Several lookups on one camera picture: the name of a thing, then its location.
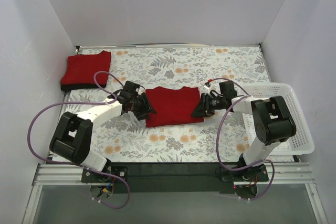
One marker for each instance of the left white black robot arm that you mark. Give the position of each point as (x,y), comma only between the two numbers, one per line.
(72,137)

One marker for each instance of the red t shirt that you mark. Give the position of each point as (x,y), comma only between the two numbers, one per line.
(173,107)
(82,68)

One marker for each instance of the aluminium front rail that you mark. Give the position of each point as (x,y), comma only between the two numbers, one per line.
(175,173)

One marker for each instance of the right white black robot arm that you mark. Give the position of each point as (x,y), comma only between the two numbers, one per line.
(272,120)

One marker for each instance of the white plastic laundry basket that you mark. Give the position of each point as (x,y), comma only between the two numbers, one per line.
(300,144)

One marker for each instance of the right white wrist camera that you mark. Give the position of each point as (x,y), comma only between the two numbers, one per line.
(207,85)

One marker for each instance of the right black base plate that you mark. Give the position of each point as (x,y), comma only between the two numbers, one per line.
(254,174)

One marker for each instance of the floral patterned table mat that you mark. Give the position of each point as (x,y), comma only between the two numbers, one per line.
(125,139)

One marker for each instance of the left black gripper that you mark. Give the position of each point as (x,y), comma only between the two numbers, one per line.
(143,106)

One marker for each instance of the folded red t shirt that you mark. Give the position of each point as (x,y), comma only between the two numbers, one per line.
(82,68)

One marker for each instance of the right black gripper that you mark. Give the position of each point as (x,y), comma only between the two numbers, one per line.
(205,105)

